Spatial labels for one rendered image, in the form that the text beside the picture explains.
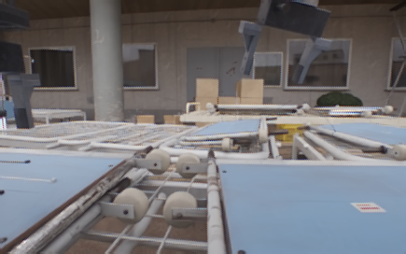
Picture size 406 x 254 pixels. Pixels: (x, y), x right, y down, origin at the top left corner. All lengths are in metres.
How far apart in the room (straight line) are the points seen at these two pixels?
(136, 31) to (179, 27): 1.32
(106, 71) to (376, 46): 6.79
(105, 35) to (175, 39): 2.39
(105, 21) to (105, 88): 1.32
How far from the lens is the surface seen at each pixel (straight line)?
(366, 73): 7.24
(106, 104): 4.70
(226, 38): 6.42
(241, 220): 0.32
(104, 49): 4.80
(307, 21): 0.50
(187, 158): 0.52
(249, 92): 3.81
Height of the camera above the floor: 0.72
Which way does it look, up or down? 7 degrees down
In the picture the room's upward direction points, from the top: straight up
